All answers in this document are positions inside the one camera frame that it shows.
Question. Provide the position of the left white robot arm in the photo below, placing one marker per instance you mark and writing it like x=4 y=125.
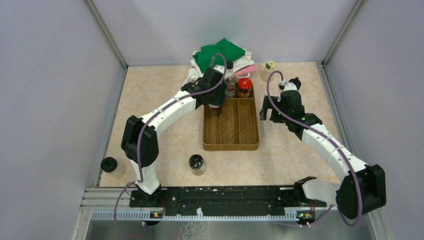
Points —
x=141 y=134

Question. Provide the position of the red lid chili sauce jar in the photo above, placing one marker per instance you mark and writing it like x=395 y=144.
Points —
x=244 y=87

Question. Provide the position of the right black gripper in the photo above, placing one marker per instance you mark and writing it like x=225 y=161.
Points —
x=267 y=105

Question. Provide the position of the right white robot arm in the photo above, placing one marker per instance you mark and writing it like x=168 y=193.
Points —
x=362 y=187

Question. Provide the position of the dark bottle red white label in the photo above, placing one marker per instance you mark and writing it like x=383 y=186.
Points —
x=230 y=81

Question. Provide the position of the black cap squeeze bottle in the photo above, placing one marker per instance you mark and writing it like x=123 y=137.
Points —
x=296 y=81
x=112 y=167

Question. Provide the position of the pink cloth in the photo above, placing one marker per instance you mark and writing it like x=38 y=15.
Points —
x=248 y=69

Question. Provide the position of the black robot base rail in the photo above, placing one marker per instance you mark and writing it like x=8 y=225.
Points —
x=223 y=201

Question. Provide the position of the white cloth pile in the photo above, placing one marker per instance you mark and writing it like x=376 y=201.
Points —
x=194 y=72

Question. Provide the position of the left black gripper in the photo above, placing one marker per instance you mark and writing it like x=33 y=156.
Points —
x=219 y=100

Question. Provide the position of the black lid pepper shaker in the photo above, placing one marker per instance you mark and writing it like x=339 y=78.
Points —
x=197 y=164

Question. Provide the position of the green folded cloth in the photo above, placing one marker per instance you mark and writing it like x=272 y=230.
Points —
x=229 y=50

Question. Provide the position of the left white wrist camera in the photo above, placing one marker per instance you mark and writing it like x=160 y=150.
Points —
x=226 y=72

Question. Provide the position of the yellow cap clear bottle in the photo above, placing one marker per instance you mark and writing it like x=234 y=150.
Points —
x=267 y=70

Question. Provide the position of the white lid brown sauce jar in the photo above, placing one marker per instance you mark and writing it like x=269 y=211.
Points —
x=215 y=110

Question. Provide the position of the woven bamboo divided tray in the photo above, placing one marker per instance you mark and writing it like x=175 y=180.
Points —
x=235 y=129

